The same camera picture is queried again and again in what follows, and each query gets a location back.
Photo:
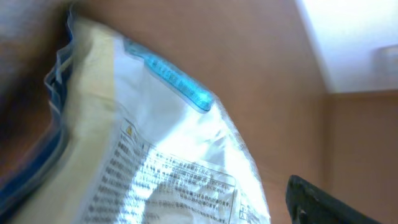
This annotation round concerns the cream snack bag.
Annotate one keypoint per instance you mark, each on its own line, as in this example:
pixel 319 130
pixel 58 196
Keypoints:
pixel 114 133

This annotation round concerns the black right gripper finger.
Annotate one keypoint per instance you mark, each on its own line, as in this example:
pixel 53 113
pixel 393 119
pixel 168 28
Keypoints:
pixel 307 204

